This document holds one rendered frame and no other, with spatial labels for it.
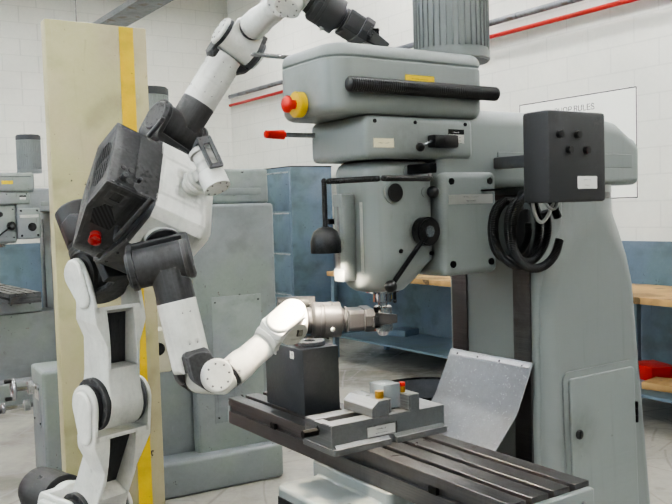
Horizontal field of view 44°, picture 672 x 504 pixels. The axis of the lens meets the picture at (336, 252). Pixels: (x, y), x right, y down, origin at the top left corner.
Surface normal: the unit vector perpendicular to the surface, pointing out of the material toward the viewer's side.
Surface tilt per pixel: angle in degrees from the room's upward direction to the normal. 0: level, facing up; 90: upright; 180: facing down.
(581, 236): 91
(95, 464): 115
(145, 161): 59
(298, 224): 90
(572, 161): 90
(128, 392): 81
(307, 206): 90
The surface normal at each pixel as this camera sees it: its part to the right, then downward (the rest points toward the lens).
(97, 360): -0.64, 0.06
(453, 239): 0.56, 0.03
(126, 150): 0.63, -0.52
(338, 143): -0.83, 0.05
